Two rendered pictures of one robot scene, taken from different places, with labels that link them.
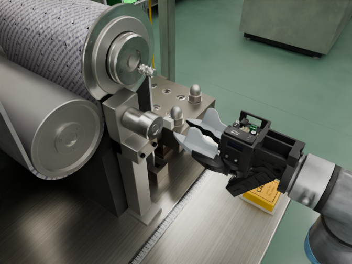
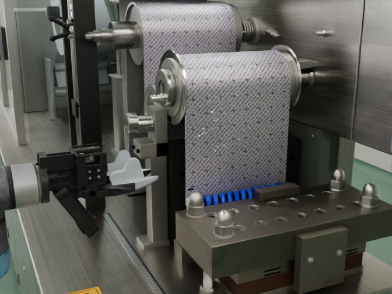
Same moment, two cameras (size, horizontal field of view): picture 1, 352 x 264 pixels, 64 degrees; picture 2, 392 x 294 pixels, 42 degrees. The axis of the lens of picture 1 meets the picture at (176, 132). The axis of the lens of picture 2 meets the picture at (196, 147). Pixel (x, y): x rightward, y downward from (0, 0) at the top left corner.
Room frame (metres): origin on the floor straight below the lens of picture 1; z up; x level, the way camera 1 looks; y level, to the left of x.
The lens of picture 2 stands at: (0.93, -0.76, 1.42)
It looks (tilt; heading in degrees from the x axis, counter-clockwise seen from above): 17 degrees down; 121
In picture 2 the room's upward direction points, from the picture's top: straight up
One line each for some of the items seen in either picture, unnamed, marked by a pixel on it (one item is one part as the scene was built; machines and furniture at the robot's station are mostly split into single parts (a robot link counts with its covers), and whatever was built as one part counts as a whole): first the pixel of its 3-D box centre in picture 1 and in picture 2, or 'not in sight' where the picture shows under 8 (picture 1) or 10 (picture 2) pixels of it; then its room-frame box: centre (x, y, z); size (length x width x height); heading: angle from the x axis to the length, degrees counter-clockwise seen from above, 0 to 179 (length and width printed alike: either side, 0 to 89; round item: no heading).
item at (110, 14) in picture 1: (122, 56); (171, 87); (0.38, 0.08, 1.25); 0.15 x 0.01 x 0.15; 145
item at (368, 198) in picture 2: not in sight; (369, 193); (0.75, 0.21, 1.05); 0.04 x 0.04 x 0.04
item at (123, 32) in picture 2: not in sight; (123, 35); (0.16, 0.21, 1.33); 0.06 x 0.06 x 0.06; 55
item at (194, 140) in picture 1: (194, 139); (125, 164); (0.34, -0.03, 1.11); 0.09 x 0.03 x 0.06; 64
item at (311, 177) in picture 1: (307, 180); (26, 184); (0.26, -0.20, 1.11); 0.08 x 0.05 x 0.08; 145
